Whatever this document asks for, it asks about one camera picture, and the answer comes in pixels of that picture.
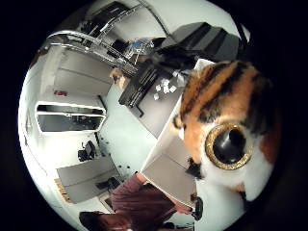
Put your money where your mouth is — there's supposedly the blue and metal cart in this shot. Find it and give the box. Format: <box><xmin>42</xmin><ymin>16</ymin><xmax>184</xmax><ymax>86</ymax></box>
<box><xmin>126</xmin><ymin>38</ymin><xmax>156</xmax><ymax>64</ymax></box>

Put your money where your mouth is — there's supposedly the grey office desk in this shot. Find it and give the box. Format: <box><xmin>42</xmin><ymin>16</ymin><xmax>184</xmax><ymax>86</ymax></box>
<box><xmin>56</xmin><ymin>156</ymin><xmax>122</xmax><ymax>204</ymax></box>

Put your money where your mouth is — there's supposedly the white framed glass partition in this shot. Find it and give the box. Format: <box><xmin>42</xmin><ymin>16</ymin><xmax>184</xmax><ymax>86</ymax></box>
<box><xmin>34</xmin><ymin>101</ymin><xmax>108</xmax><ymax>135</ymax></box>

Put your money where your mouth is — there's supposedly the striped tiger plush toy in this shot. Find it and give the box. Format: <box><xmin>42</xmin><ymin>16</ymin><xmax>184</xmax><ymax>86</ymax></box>
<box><xmin>172</xmin><ymin>60</ymin><xmax>283</xmax><ymax>203</ymax></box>

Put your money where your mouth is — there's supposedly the small black object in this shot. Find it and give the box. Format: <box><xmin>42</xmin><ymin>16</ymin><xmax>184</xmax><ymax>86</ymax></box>
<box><xmin>192</xmin><ymin>195</ymin><xmax>204</xmax><ymax>221</ymax></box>

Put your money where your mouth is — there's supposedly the group of small white cubes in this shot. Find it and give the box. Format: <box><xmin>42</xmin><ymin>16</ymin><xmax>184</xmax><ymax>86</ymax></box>
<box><xmin>153</xmin><ymin>76</ymin><xmax>179</xmax><ymax>101</ymax></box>

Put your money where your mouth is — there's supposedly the silver metal truss frame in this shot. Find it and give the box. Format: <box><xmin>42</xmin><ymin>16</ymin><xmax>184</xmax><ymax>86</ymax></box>
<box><xmin>42</xmin><ymin>3</ymin><xmax>152</xmax><ymax>76</ymax></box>

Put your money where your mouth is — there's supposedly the the person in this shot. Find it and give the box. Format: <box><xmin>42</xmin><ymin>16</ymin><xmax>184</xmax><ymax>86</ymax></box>
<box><xmin>78</xmin><ymin>172</ymin><xmax>197</xmax><ymax>231</ymax></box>

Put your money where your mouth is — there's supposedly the black office chair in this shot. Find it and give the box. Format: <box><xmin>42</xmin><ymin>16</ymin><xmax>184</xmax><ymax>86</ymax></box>
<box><xmin>77</xmin><ymin>140</ymin><xmax>97</xmax><ymax>163</ymax></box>

